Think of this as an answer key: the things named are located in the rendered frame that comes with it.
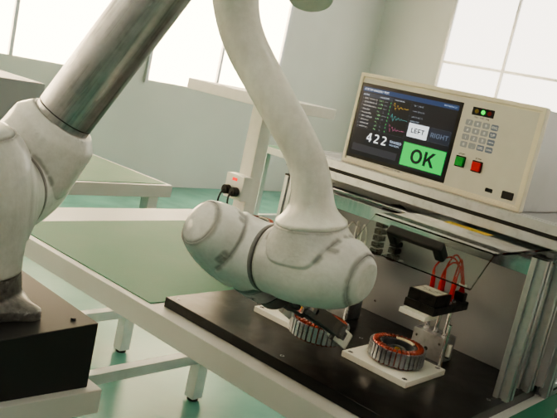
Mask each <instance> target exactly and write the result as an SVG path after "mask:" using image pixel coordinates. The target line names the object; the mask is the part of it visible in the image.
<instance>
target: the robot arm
mask: <svg viewBox="0 0 557 418"><path fill-rule="evenodd" d="M190 1H191V0H112V1H111V2H110V3H109V5H108V6H107V7H106V8H105V10H104V11H103V12H102V14H101V15H100V16H99V18H98V19H97V21H96V22H95V24H94V25H93V26H92V27H91V28H90V30H89V31H88V33H87V34H86V35H85V37H84V38H83V40H82V41H81V42H80V44H79V45H78V46H77V47H76V49H75V50H74V52H73V53H72V54H71V56H70V57H69V59H68V60H67V61H66V63H65V64H64V65H63V66H62V68H61V69H60V71H59V72H58V73H57V75H56V76H55V78H54V79H53V80H52V82H51V83H50V84H49V85H48V87H47V88H46V90H45V91H44V92H43V94H42V95H41V97H40V98H39V99H38V98H34V99H29V100H22V101H19V102H17V103H16V104H15V105H14V106H13V107H12V108H11V109H10V110H9V111H8V112H7V113H6V115H5V116H4V117H3V118H2V119H1V120H0V323H1V322H35V321H38V320H40V319H41V308H40V307H39V306H37V305H36V304H34V303H33V302H32V301H31V300H30V299H29V298H28V296H27V295H26V293H25V292H24V290H23V288H22V262H23V256H24V252H25V248H26V243H27V241H28V240H29V238H30V235H31V232H32V230H33V227H34V226H35V225H36V224H38V223H39V222H41V221H43V220H44V219H46V218H47V217H48V216H49V215H50V214H51V213H52V212H53V211H54V210H55V209H56V208H57V207H58V206H59V205H60V204H61V203H62V202H63V201H64V200H65V198H66V197H67V195H68V193H69V192H70V190H71V188H72V187H73V186H74V184H75V182H76V180H77V179H78V177H79V176H80V174H81V173H82V172H83V170H84V169H85V167H86V165H87V164H88V162H89V161H90V159H91V157H92V154H93V149H92V140H91V137H90V133H91V131H92V130H93V129H94V127H95V126H96V125H97V123H98V122H99V121H100V120H101V119H102V117H103V116H104V114H105V113H106V112H107V110H108V109H109V108H110V106H111V105H112V104H113V102H114V101H115V100H116V99H117V98H118V96H119V95H120V93H121V92H122V91H123V90H124V88H125V87H126V85H127V84H128V83H129V81H131V79H132V78H133V76H134V75H135V74H136V73H137V71H138V70H139V68H140V67H141V66H142V64H143V63H144V62H145V61H146V60H147V58H148V57H149V56H150V54H151V53H152V52H153V50H154V49H155V47H156V46H157V44H158V43H159V42H160V41H161V40H162V39H163V37H164V36H165V35H166V33H167V32H168V30H169V29H170V28H171V26H172V25H173V24H174V22H175V21H176V20H177V19H178V18H179V16H180V15H181V14H182V12H183V11H184V9H185V8H186V7H187V5H188V4H189V3H190ZM212 3H213V8H214V14H215V18H216V24H217V27H218V31H219V34H220V39H221V41H222V43H223V46H224V48H225V51H226V54H227V56H228V57H229V59H230V62H231V64H232V66H233V67H234V69H235V71H236V73H237V75H238V77H239V78H240V80H241V82H242V84H243V86H244V87H245V89H246V91H247V92H248V94H249V97H250V98H251V99H252V101H253V103H254V105H255V107H256V109H257V110H258V111H259V114H260V115H261V117H262V119H263V121H264V122H265V124H266V126H267V127H268V129H269V132H270V133H271V134H272V136H273V138H274V140H275V142H276V144H277V145H278V147H279V149H280V151H281V153H282V154H283V157H284V159H285V161H286V164H287V165H288V170H289V174H290V178H291V197H290V200H289V204H288V206H287V208H286V209H285V210H284V211H283V212H282V213H281V214H280V215H278V216H277V217H276V218H275V223H274V224H273V223H270V222H267V221H264V220H262V219H259V218H258V217H256V216H253V215H251V214H249V213H248V212H242V211H241V210H239V209H238V208H237V207H234V206H231V205H229V204H227V203H224V202H218V201H213V200H209V201H205V202H202V203H200V204H199V205H197V206H196V207H195V208H194V209H193V210H192V211H191V212H190V214H189V215H188V217H187V219H186V221H185V223H184V226H183V228H182V240H183V243H184V245H185V247H186V249H187V251H188V252H189V254H190V255H191V257H192V258H193V260H194V261H195V262H196V263H197V264H198V265H199V266H200V267H201V268H202V269H203V270H204V271H205V272H206V273H208V274H209V275H210V276H212V277H213V278H214V279H216V280H218V281H219V282H221V283H222V284H224V285H226V286H229V287H233V288H234V289H235V290H236V291H238V292H239V293H241V294H242V295H244V296H245V297H246V298H247V299H251V300H253V301H254V302H256V303H257V304H261V305H263V306H264V307H265V308H267V309H278V311H279V312H280V313H282V314H283V315H284V316H285V317H286V318H288V319H289V320H290V318H291V315H292V313H294V314H296V315H297V316H299V317H301V318H307V319H308V320H310V321H311V322H313V323H315V324H316V325H317V326H318V327H320V328H322V329H323V330H325V331H326V332H327V336H329V337H328V338H330V339H331V340H333V341H334V342H336V343H337V344H338V345H339V346H340V347H342V348H343V349H346V347H347V345H348V343H349V342H350V340H351V338H352V334H351V333H350V332H349V331H347V330H346V329H347V326H346V324H344V323H343V322H342V321H340V320H339V319H338V318H336V317H335V316H333V315H332V314H331V313H329V312H328V311H326V309H344V308H346V307H348V306H352V305H354V304H358V303H360V302H361V301H362V300H364V299H365V298H366V297H367V296H368V294H369V293H370V292H371V290H372V288H373V286H374V284H375V280H376V276H377V265H376V262H375V257H374V256H373V254H372V253H371V251H370V250H369V249H368V247H367V246H366V245H365V244H364V243H363V242H362V241H359V240H357V239H355V238H354V236H353V235H352V234H351V232H350V230H349V228H348V220H347V219H346V218H345V217H344V216H342V215H341V213H340V212H339V211H338V210H337V207H336V204H335V200H334V194H333V188H332V178H331V174H330V170H329V167H328V163H327V159H326V156H325V153H324V152H323V149H322V145H321V144H320V142H319V140H318V138H317V135H316V133H315V131H314V129H313V128H312V125H311V124H310V122H309V120H308V117H307V116H306V114H305V112H304V111H303V108H302V106H301V105H300V103H299V101H298V98H297V96H296V95H295V94H294V92H293V89H292V87H291V85H290V84H289V82H288V80H287V78H286V76H285V74H284V73H283V70H282V68H281V66H280V65H279V63H278V61H277V59H276V57H275V55H274V53H273V51H272V49H271V47H270V45H269V43H268V40H267V38H266V36H265V34H264V29H263V26H262V23H261V19H260V14H259V0H212ZM301 307H303V308H302V310H301V312H300V313H299V312H298V311H297V310H299V309H301Z"/></svg>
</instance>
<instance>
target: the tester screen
mask: <svg viewBox="0 0 557 418"><path fill-rule="evenodd" d="M459 107H460V106H459V105H455V104H448V103H444V102H439V101H435V100H428V99H424V98H419V97H415V96H411V95H404V94H400V93H395V92H392V91H388V90H380V89H376V88H372V87H368V86H364V90H363V93H362V97H361V103H360V107H359V110H358V115H357V118H356V124H355V128H354V132H353V135H352V139H351V146H350V149H349V153H354V154H357V155H360V156H363V157H366V158H371V159H374V160H377V161H381V162H383V163H388V164H392V165H395V166H398V167H401V168H406V169H409V170H412V171H416V172H418V173H423V174H427V175H429V176H433V177H438V178H441V177H442V174H443V171H442V173H441V176H439V175H436V174H433V173H428V172H425V171H422V170H418V169H416V168H411V167H407V166H405V165H401V164H399V162H400V156H401V153H402V149H403V146H404V142H408V143H414V144H418V145H420V146H424V147H427V148H433V149H437V150H440V151H444V152H446V153H447V154H446V158H447V155H448V149H449V145H450V142H451V138H452V136H453V130H454V126H455V123H456V119H457V116H458V111H459ZM409 123H413V124H420V125H423V126H427V127H431V128H435V129H441V130H444V131H448V132H452V133H451V137H450V140H449V144H448V146H444V145H441V144H437V143H431V142H428V141H424V140H421V139H415V138H411V137H408V136H406V134H407V131H408V127H409ZM367 131H368V132H371V133H374V134H380V135H384V136H387V137H389V139H388V143H387V146H386V148H385V147H381V146H379V145H375V144H372V143H367V142H365V138H366V132H367ZM353 142H355V143H360V144H364V145H366V146H370V147H373V148H378V149H382V150H385V151H388V152H392V153H397V155H396V159H395V161H393V160H390V159H387V158H382V157H379V156H375V155H372V154H369V153H364V152H361V151H358V150H355V149H352V144H353ZM446 158H445V161H446ZM445 161H444V164H445ZM443 168H444V165H443Z"/></svg>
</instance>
